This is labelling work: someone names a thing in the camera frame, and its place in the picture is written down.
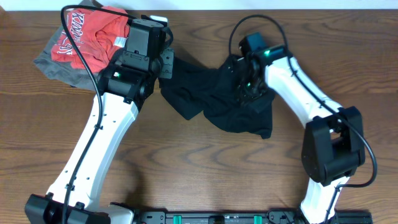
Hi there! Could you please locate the black t-shirt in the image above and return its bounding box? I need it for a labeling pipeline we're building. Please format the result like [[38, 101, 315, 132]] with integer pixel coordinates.
[[159, 58, 275, 139]]

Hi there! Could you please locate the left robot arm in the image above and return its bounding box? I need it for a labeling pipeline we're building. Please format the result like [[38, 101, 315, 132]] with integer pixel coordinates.
[[25, 69, 148, 224]]

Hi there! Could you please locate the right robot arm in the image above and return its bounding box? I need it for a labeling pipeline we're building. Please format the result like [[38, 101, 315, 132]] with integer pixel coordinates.
[[238, 41, 373, 223]]

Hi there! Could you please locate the red printed t-shirt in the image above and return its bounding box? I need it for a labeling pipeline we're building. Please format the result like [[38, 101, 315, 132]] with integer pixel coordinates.
[[51, 9, 129, 73]]

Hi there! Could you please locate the grey folded garment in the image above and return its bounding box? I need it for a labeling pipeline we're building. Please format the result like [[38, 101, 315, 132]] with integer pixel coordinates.
[[34, 10, 99, 90]]

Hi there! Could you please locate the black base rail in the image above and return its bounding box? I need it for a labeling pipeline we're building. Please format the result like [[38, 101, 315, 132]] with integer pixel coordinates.
[[133, 210, 373, 224]]

